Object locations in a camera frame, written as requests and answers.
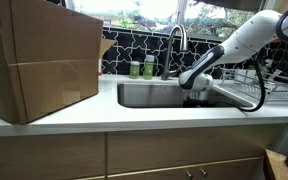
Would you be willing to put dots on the left cabinet drawer front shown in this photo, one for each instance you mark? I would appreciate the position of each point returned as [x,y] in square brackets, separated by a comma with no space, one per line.
[52,157]

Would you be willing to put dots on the stainless steel sink basin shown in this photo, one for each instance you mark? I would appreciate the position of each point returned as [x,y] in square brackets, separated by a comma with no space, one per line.
[144,95]

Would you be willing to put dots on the wooden board lower right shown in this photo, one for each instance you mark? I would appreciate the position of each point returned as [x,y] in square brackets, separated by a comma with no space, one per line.
[274,166]

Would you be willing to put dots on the wooden cabinet front under sink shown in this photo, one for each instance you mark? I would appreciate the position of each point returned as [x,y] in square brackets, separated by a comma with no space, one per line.
[225,153]

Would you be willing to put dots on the tall green soap bottle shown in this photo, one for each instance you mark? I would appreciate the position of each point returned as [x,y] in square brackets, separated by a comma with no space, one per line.
[148,67]

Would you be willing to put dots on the large brown cardboard box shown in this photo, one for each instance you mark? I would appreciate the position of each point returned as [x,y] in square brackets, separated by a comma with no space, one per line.
[48,58]

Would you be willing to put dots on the brushed steel gooseneck faucet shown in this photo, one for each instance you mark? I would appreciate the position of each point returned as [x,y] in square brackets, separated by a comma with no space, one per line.
[183,47]

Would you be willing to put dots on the right round cabinet knob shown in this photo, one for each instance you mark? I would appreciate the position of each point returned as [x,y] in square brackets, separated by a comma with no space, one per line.
[203,172]

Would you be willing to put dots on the short green soap bottle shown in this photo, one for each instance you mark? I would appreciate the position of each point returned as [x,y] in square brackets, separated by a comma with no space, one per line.
[134,69]

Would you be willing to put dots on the metal wire dish rack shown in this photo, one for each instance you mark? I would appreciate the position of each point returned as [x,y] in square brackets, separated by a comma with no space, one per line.
[245,81]

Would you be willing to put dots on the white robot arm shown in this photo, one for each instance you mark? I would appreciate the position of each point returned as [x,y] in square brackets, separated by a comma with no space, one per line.
[261,29]

